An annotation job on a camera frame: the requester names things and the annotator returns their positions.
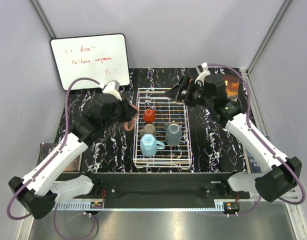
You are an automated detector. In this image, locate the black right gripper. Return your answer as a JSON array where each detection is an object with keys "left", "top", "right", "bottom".
[{"left": 164, "top": 75, "right": 214, "bottom": 109}]

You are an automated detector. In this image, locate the pink mug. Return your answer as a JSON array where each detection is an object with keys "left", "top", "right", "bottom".
[{"left": 124, "top": 104, "right": 139, "bottom": 132}]

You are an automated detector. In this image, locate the grey blue faceted mug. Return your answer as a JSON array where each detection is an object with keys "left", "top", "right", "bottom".
[{"left": 164, "top": 123, "right": 182, "bottom": 147}]

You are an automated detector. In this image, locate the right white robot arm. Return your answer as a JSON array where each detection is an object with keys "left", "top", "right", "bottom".
[{"left": 165, "top": 74, "right": 302, "bottom": 202}]

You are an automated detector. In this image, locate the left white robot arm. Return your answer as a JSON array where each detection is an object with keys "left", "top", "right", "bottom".
[{"left": 8, "top": 93, "right": 138, "bottom": 220}]

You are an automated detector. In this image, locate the orange red mug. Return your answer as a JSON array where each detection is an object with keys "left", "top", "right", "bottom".
[{"left": 143, "top": 109, "right": 157, "bottom": 124}]

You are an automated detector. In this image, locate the beige mug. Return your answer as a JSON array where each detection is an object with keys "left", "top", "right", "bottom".
[{"left": 139, "top": 123, "right": 156, "bottom": 136}]

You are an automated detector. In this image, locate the light blue faceted mug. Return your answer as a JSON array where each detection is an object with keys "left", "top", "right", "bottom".
[{"left": 140, "top": 133, "right": 166, "bottom": 158}]

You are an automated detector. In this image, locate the orange cover book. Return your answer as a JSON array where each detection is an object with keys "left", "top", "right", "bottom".
[{"left": 220, "top": 74, "right": 240, "bottom": 102}]

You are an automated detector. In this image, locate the white dry-erase board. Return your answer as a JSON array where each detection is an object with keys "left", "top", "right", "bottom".
[{"left": 50, "top": 33, "right": 130, "bottom": 91}]

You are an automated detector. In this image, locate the dark Tale of Two Cities book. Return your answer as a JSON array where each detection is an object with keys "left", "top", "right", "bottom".
[{"left": 37, "top": 142, "right": 84, "bottom": 173}]

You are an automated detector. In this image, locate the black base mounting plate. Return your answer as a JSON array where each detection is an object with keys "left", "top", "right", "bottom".
[{"left": 72, "top": 171, "right": 254, "bottom": 210}]

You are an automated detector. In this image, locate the blue cover book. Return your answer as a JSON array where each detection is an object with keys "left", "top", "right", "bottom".
[{"left": 240, "top": 135, "right": 272, "bottom": 173}]

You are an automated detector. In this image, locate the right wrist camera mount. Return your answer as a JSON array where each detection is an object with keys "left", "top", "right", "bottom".
[{"left": 194, "top": 62, "right": 211, "bottom": 87}]

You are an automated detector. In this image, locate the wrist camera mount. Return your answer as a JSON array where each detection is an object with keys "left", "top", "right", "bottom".
[
  {"left": 102, "top": 80, "right": 122, "bottom": 101},
  {"left": 194, "top": 62, "right": 211, "bottom": 87}
]

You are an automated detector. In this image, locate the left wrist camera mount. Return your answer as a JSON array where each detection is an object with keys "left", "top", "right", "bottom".
[{"left": 102, "top": 80, "right": 122, "bottom": 101}]

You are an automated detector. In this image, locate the white wire dish rack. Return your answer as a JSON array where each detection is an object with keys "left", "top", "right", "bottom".
[{"left": 133, "top": 88, "right": 193, "bottom": 170}]

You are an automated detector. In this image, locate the white slotted cable duct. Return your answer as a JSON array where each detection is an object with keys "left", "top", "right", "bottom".
[{"left": 56, "top": 200, "right": 225, "bottom": 212}]

